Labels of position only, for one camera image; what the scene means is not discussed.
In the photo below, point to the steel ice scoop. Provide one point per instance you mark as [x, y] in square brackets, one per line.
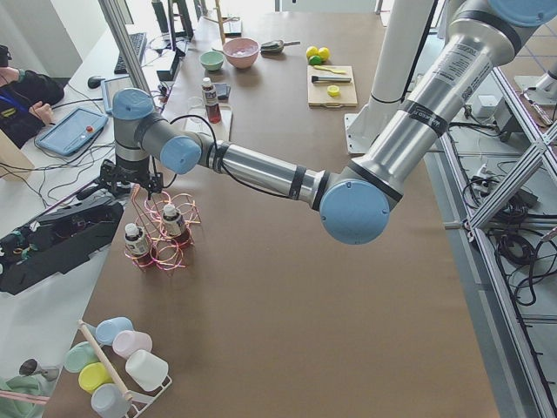
[276, 46]

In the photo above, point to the black computer mouse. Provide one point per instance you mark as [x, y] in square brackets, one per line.
[94, 82]

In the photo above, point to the clear wine glass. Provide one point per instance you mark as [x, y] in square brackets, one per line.
[196, 110]

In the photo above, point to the aluminium frame post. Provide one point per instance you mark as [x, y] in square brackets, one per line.
[115, 19]

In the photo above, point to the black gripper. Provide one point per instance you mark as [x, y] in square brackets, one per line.
[131, 171]

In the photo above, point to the teach pendant tablet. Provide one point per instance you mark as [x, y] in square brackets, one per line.
[72, 132]
[109, 87]

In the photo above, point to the colourful cup rack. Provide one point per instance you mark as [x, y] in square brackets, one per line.
[114, 364]

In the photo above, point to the half lemon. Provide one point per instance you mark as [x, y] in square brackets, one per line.
[333, 90]

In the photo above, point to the copper wire bottle basket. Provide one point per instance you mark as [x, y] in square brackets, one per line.
[148, 214]

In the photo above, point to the teach pendant tablet near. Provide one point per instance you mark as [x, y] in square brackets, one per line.
[72, 132]

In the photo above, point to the grey folded cloth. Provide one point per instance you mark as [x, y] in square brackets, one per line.
[223, 91]

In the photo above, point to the whole yellow lemon upper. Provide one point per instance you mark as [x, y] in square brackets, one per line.
[311, 51]

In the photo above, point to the cream rabbit tray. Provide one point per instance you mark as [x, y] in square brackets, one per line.
[222, 129]

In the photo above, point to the suntory tea bottle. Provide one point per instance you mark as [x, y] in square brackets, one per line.
[138, 246]
[175, 226]
[210, 98]

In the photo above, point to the yellow plastic knife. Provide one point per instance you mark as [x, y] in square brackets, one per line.
[328, 69]

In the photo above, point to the green ceramic bowl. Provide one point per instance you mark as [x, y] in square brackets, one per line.
[212, 60]

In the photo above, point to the black computer monitor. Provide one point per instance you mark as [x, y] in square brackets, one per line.
[180, 26]

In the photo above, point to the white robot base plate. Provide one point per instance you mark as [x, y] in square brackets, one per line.
[362, 128]

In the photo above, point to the pink bowl of ice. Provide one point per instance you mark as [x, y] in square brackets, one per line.
[241, 52]

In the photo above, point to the teach pendant tablet far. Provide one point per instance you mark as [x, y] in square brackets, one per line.
[109, 87]

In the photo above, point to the steel muddler black tip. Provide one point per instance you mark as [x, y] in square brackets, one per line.
[315, 79]

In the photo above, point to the wooden cup tree stand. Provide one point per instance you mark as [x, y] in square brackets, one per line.
[229, 27]

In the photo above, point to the bamboo cutting board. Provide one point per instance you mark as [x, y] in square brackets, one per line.
[317, 94]

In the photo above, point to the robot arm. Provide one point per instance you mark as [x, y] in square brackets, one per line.
[355, 204]

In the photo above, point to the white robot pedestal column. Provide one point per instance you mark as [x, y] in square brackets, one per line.
[406, 31]

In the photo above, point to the person at desk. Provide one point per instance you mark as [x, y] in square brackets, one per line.
[27, 98]

